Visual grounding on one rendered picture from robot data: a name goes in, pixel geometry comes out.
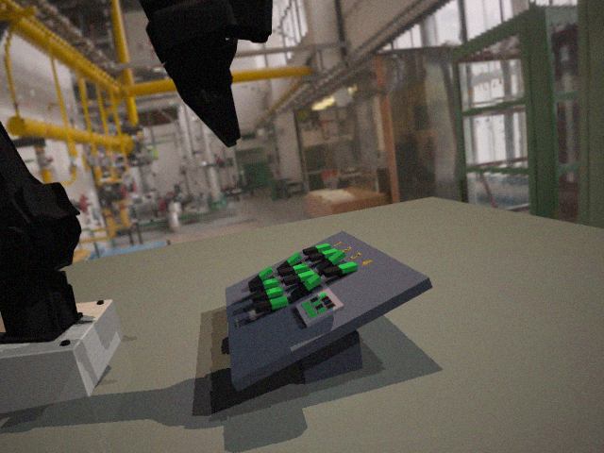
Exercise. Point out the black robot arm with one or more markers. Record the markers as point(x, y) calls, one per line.
point(39, 230)

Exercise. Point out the grey slanted switch panel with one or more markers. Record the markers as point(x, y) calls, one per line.
point(306, 309)

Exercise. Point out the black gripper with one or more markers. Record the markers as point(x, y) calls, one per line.
point(188, 35)

